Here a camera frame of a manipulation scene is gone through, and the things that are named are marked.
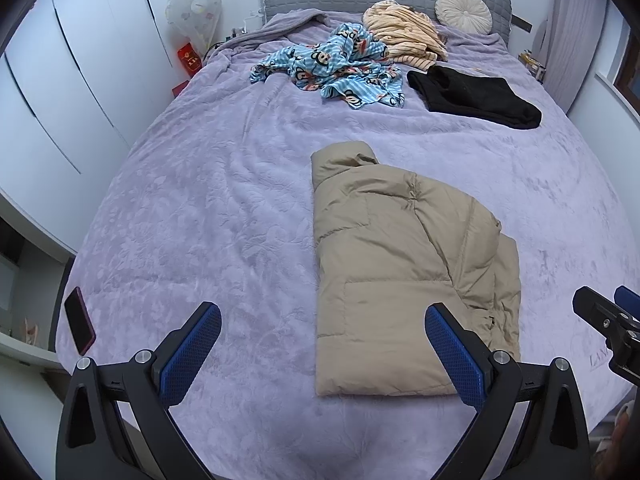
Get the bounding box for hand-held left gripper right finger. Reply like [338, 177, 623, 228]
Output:
[424, 302, 591, 480]

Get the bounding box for covered standing fan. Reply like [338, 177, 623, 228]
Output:
[165, 0, 223, 56]

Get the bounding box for yellow striped garment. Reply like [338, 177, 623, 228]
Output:
[362, 0, 450, 71]

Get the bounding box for purple plush blanket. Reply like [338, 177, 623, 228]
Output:
[55, 7, 640, 480]

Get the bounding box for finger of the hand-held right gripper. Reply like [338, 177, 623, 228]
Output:
[615, 285, 640, 312]
[572, 286, 632, 347]

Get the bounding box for black folded garment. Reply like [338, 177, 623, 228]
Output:
[406, 65, 543, 130]

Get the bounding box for beige puffer jacket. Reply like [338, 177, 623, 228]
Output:
[310, 141, 522, 400]

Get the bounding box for round white cushion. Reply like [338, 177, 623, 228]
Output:
[435, 0, 493, 36]

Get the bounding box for dark smartphone red case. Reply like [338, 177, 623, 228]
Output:
[64, 286, 97, 356]

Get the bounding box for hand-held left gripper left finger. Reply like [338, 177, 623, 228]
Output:
[56, 301, 223, 480]

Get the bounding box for white shelf unit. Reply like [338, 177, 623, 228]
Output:
[0, 185, 81, 376]

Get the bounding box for dark framed window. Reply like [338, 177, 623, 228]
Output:
[612, 10, 640, 111]

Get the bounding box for small colourful boxes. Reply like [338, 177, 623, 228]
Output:
[520, 49, 548, 81]

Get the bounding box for red packet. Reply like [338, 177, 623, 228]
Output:
[177, 42, 202, 78]

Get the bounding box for blue monkey print cloth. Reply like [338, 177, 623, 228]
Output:
[250, 22, 407, 111]

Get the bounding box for pale purple curtain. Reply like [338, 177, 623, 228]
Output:
[542, 0, 631, 111]

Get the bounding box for white wardrobe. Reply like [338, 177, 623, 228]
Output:
[0, 0, 201, 181]

